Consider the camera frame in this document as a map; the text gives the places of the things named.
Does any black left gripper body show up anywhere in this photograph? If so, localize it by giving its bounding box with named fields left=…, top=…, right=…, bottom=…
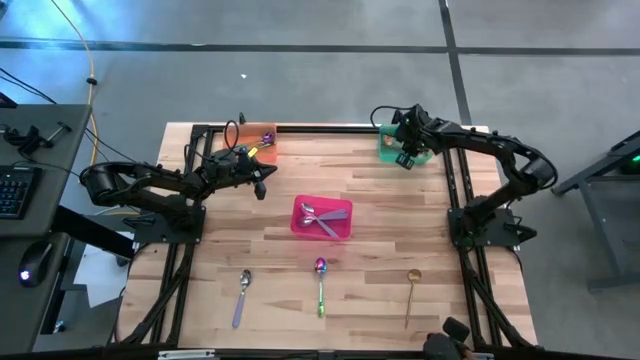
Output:
left=199, top=147, right=269, bottom=201

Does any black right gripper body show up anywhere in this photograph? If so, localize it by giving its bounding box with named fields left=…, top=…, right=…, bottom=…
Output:
left=391, top=103, right=431, bottom=171

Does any rainbow iridescent spoon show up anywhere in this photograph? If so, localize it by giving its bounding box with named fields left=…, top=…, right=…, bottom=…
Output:
left=313, top=256, right=329, bottom=320
left=238, top=131, right=277, bottom=152

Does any teal plastic bin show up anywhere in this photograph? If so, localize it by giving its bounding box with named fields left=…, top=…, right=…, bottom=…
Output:
left=377, top=123, right=433, bottom=165

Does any orange plastic bin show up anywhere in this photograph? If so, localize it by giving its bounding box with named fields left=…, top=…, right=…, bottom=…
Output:
left=222, top=122, right=278, bottom=165

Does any pink plastic bin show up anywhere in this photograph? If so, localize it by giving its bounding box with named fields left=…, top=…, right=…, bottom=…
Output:
left=290, top=194, right=355, bottom=243

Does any white paper sheet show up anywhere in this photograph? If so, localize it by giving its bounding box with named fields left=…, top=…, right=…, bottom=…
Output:
left=73, top=242, right=135, bottom=309

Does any dark grey desk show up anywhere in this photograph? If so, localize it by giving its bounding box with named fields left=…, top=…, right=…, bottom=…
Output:
left=0, top=103, right=136, bottom=360

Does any black backlit keyboard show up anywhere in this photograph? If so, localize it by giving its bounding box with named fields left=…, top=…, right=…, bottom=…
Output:
left=0, top=165, right=43, bottom=221

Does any black computer mouse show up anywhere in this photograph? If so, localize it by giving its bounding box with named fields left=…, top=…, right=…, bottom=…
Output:
left=18, top=241, right=54, bottom=289

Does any dark metal side table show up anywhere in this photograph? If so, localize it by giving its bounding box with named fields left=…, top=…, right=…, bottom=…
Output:
left=552, top=129, right=640, bottom=291

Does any black aluminium table frame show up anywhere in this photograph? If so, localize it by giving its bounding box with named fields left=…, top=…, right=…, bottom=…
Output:
left=119, top=123, right=536, bottom=351

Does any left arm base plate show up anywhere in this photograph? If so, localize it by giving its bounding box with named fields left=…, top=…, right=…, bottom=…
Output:
left=133, top=204, right=207, bottom=245

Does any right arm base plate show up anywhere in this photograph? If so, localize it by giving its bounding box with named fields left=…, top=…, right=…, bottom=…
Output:
left=447, top=197, right=539, bottom=249

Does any yellow cable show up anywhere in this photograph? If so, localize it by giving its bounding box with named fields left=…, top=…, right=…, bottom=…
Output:
left=49, top=0, right=101, bottom=169

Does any black clamp mount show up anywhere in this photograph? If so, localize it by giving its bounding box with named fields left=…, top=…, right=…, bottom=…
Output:
left=2, top=121, right=73, bottom=156

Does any black floor cable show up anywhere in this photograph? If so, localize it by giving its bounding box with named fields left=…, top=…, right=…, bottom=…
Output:
left=0, top=67, right=59, bottom=105

